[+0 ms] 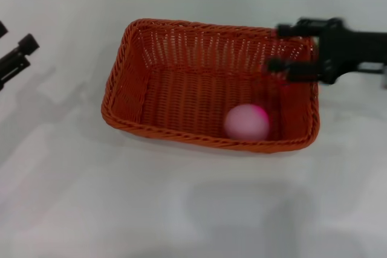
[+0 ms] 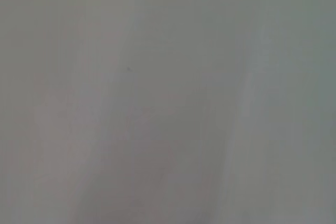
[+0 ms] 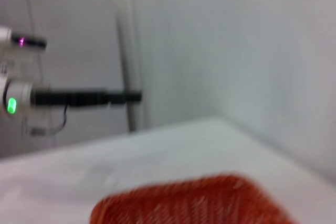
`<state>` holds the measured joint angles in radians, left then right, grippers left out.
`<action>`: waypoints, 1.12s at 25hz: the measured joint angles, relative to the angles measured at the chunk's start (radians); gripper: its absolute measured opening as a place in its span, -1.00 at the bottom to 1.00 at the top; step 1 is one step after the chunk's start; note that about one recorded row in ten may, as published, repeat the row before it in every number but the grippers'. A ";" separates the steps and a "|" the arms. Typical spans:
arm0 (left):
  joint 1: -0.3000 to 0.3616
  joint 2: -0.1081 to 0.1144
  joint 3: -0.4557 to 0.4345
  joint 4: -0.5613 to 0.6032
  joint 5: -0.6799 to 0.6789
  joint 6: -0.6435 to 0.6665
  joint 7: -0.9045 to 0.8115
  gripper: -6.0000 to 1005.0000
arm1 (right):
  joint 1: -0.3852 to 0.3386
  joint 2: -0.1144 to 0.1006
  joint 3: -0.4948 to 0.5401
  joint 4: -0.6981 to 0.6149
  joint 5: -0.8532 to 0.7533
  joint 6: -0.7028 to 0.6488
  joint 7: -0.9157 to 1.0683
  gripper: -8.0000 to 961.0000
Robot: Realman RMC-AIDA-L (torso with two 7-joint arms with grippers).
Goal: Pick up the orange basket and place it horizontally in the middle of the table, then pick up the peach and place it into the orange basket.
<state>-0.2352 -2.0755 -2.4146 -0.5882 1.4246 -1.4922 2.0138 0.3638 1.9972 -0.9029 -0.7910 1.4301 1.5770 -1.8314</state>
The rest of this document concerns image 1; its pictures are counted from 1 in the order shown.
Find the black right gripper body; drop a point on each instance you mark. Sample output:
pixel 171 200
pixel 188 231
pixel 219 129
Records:
pixel 347 49

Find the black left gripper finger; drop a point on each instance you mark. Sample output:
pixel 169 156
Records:
pixel 2 30
pixel 18 58

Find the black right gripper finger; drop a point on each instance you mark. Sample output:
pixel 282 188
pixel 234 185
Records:
pixel 302 27
pixel 293 69

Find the pink peach toy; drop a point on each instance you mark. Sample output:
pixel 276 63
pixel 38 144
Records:
pixel 246 122

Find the orange woven plastic basket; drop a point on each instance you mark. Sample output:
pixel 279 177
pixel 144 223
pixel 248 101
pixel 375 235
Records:
pixel 193 95

